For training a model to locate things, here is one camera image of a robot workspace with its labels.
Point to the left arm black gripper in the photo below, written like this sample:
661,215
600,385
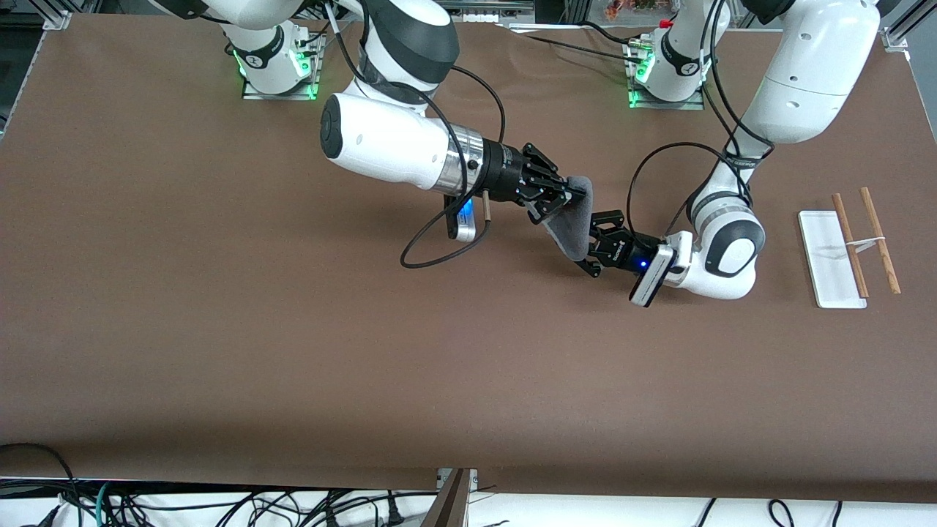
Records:
626,252

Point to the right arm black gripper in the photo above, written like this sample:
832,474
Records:
505,174

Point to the grey microfibre towel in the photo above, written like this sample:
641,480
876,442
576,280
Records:
575,227

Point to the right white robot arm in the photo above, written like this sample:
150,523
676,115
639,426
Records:
388,146

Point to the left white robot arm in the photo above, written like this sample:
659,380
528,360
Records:
805,80

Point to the brown table cover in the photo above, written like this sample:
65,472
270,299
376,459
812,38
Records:
293,351

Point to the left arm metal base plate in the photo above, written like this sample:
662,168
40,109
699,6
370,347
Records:
684,104

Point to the white rack base plate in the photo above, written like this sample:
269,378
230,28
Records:
831,263

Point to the white rack bracket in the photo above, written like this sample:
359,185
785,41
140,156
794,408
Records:
867,245

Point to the brown wooden post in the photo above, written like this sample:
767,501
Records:
450,505

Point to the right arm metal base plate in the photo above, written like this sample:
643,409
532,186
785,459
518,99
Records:
252,91

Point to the aluminium frame post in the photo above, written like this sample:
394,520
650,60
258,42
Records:
902,29

